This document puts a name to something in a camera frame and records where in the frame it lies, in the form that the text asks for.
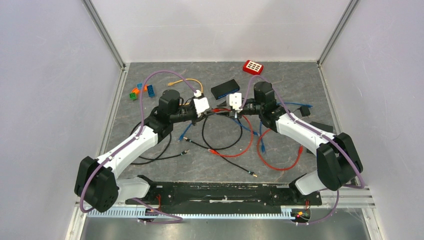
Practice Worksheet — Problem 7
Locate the red ethernet cable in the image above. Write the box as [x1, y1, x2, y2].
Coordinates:
[207, 107, 255, 159]
[256, 128, 304, 172]

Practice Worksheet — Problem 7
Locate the black network switch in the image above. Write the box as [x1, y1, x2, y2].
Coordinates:
[210, 79, 240, 100]

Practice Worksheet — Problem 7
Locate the yellow ethernet cable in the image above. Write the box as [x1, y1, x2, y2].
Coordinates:
[167, 78, 204, 107]

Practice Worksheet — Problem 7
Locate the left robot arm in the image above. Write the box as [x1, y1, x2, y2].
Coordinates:
[74, 89, 210, 213]

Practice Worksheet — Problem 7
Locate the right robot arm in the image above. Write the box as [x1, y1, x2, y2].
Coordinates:
[225, 81, 365, 204]

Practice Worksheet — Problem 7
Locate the red keypad box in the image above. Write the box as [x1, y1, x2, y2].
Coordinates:
[242, 60, 264, 75]

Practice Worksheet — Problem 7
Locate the black flat plate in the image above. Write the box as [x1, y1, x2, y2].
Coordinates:
[306, 121, 334, 155]

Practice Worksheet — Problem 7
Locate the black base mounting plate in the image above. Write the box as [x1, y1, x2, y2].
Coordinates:
[138, 175, 323, 214]

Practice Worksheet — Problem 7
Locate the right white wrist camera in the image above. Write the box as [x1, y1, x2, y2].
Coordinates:
[225, 92, 243, 112]

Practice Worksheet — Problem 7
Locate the long black cable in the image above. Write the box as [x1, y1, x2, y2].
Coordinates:
[184, 112, 259, 178]

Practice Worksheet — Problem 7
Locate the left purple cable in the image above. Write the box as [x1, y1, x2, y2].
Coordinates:
[78, 70, 202, 214]

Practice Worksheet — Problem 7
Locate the colourful toy block chain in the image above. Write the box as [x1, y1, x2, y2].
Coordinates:
[129, 82, 156, 101]

